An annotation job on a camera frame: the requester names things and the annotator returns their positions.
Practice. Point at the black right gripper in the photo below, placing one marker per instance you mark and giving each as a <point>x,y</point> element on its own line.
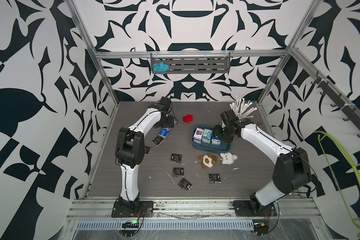
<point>216,128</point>

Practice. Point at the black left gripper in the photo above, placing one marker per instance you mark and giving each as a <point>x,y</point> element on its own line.
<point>169,123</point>

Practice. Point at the blue cartoon tissue pack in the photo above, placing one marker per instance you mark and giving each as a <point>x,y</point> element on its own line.
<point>164,133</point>

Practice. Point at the dark blue Tempo tissue pack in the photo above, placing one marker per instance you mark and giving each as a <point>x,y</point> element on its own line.
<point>215,141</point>

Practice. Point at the teal monster tissue pack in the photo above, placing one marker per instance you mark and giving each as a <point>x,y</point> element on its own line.
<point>207,135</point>

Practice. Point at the pink Tempo tissue pack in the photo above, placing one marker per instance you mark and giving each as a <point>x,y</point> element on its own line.
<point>198,135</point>

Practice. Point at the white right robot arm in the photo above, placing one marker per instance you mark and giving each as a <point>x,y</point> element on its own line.
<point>292,169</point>

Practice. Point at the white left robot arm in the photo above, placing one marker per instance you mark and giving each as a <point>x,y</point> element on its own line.
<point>130,149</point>

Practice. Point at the teal storage box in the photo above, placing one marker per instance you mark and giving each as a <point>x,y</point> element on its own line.
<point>213,145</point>

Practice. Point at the red plush apple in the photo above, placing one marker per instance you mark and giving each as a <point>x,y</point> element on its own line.
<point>188,118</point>

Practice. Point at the black packet near left gripper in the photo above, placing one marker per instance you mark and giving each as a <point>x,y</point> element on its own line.
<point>157,140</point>

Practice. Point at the white plush toy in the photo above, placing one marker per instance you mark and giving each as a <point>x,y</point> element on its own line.
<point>228,158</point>

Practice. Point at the brown white plush dog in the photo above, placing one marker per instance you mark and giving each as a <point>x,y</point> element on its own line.
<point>208,161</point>

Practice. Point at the blue crochet cloth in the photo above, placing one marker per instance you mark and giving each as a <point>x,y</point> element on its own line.
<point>160,68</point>

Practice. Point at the black packet lower centre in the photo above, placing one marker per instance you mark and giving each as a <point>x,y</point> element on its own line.
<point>178,172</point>

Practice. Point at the black packet right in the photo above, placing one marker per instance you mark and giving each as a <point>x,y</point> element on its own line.
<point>214,179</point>

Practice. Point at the black packet front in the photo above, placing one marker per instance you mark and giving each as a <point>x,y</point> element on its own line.
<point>185,185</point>

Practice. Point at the green hoop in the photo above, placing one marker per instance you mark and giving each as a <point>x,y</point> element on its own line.
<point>343,173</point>

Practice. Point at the grey wall shelf rack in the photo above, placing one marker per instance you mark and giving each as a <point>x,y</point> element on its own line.
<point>193,62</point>

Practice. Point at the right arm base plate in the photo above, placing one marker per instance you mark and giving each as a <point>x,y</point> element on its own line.
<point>249,208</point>

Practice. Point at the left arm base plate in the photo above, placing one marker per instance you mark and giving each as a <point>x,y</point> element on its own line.
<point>126,209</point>

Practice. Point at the grey hook rail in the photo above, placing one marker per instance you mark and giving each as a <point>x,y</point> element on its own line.
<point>339,100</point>

